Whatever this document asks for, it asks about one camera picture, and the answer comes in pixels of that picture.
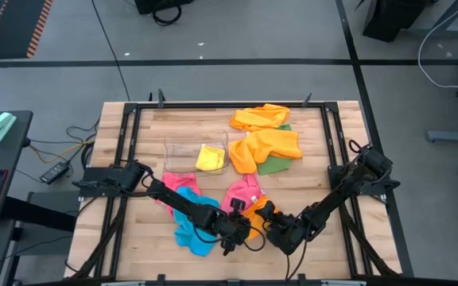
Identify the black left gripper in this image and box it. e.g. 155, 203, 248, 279
215, 197, 256, 257

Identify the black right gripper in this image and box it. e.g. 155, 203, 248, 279
254, 200, 305, 256

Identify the yellow microfiber towel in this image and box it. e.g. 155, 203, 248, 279
195, 144, 226, 172

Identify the pink microfiber towel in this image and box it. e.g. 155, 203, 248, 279
219, 173, 265, 215
160, 172, 202, 218

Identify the blue microfiber towel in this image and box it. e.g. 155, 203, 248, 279
172, 185, 220, 258

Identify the green microfiber towel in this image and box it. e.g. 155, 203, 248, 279
256, 123, 293, 176

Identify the clear plastic bin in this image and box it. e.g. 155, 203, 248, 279
163, 129, 231, 176

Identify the black power adapter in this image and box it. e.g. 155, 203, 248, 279
39, 160, 71, 186

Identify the grey table foot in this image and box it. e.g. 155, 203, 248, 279
426, 129, 458, 144

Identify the black equipment on stand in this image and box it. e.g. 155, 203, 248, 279
362, 0, 458, 43

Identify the black orange-striped floor mat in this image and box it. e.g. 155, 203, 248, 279
0, 0, 54, 61

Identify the black aluminium table frame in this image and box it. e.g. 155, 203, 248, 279
65, 90, 415, 286

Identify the yellow wire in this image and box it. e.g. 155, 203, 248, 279
28, 138, 95, 164

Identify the thin black floor cable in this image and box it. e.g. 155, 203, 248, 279
91, 0, 131, 102

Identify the white floor cable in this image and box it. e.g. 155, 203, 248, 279
417, 0, 458, 89

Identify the black equipment with cable loop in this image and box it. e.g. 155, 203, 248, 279
134, 0, 195, 27

